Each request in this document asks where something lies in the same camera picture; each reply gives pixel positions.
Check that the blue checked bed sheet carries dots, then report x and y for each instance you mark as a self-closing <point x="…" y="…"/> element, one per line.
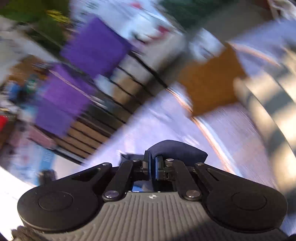
<point x="227" y="134"/>

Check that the purple cloth lower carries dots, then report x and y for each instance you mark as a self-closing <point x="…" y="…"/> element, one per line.
<point x="64" y="98"/>

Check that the striped cream green cloth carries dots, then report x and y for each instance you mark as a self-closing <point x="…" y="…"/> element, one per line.
<point x="270" y="99"/>

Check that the purple cloth upper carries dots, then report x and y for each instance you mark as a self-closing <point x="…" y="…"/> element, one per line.
<point x="97" y="49"/>

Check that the purple cloth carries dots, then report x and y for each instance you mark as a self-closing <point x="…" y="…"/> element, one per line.
<point x="97" y="49"/>
<point x="64" y="98"/>

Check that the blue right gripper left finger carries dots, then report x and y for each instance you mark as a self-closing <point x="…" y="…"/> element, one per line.
<point x="152" y="166"/>

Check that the brown folded garment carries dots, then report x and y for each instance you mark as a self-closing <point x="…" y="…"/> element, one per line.
<point x="210" y="85"/>

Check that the navy printed child t-shirt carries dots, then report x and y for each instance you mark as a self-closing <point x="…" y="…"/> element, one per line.
<point x="170" y="149"/>

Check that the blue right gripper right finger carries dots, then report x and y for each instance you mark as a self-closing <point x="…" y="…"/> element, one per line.
<point x="160" y="165"/>

